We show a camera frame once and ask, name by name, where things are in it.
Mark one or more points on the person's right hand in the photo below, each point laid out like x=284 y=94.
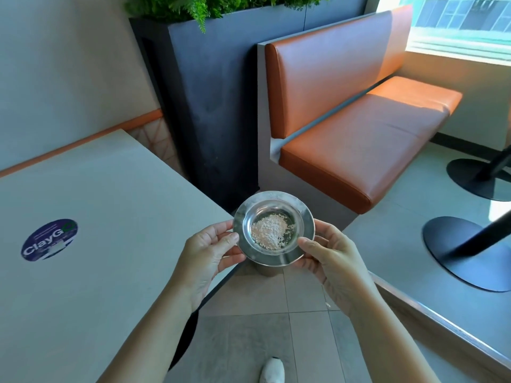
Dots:
x=339 y=271

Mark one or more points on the person's left hand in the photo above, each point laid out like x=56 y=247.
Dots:
x=195 y=267

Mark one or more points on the person's right thumb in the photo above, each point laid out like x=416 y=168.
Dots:
x=311 y=246

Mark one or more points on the person's left thumb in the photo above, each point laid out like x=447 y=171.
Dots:
x=227 y=242

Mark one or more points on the round steel dish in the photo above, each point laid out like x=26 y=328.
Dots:
x=245 y=219

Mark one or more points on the person's left forearm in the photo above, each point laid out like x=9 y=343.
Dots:
x=155 y=339

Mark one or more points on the person's right forearm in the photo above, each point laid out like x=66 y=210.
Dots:
x=387 y=343

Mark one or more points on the white rice crumbs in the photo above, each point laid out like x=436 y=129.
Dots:
x=271 y=231

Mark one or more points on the orange bench seat cushion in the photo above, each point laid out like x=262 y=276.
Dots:
x=359 y=155

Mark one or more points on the dark grey planter box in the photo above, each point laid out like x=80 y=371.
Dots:
x=215 y=115

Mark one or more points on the white shoe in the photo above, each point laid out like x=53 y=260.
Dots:
x=272 y=372

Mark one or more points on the black round table base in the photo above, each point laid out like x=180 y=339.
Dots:
x=459 y=251
x=471 y=179

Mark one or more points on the orange bench backrest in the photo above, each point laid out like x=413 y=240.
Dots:
x=327 y=75

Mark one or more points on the round blue sticker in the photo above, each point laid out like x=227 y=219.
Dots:
x=48 y=240

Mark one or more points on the green fern plants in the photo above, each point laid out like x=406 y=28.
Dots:
x=191 y=5

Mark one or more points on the window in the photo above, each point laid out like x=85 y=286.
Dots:
x=459 y=23

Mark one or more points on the grey bench frame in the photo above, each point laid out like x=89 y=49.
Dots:
x=265 y=163

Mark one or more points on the black table pedestal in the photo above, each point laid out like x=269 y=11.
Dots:
x=185 y=339

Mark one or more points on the orange wall trim strip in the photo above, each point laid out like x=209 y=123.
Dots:
x=80 y=143

